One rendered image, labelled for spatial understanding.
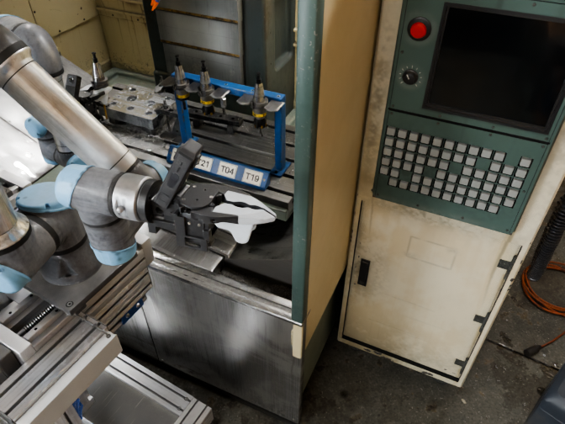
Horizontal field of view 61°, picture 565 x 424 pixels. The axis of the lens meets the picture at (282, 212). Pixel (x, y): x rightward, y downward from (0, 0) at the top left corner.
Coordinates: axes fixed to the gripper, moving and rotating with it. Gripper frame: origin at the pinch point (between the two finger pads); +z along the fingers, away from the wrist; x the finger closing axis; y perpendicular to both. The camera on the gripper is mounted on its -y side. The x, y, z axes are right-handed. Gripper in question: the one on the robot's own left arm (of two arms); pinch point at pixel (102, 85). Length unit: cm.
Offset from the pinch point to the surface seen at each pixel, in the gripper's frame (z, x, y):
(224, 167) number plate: 3, 52, 24
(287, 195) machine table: 3, 79, 28
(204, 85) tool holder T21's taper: 7.1, 42.5, -6.6
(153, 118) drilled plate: 15.3, 9.6, 18.5
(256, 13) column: 71, 31, -14
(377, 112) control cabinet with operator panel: 1, 108, -14
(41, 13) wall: 64, -101, 4
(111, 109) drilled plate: 13.7, -11.9, 19.0
